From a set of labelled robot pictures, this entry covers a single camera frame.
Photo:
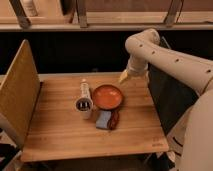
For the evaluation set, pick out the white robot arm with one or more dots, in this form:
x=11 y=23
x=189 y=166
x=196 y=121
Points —
x=195 y=72

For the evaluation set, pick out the orange ceramic bowl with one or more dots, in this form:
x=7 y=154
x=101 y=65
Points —
x=107 y=97

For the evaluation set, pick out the blue sponge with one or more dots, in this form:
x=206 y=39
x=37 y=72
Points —
x=103 y=119

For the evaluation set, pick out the wooden shelf rail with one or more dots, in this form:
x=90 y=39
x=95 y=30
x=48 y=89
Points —
x=105 y=15

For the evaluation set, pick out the dark right side panel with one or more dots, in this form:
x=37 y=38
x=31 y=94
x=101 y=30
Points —
x=171 y=97

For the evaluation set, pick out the left wooden side panel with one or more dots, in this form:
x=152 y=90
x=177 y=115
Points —
x=19 y=90

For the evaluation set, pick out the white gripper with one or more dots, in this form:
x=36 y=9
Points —
x=135 y=68

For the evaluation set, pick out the dark red brown object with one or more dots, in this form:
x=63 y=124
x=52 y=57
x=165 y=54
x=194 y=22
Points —
x=114 y=120

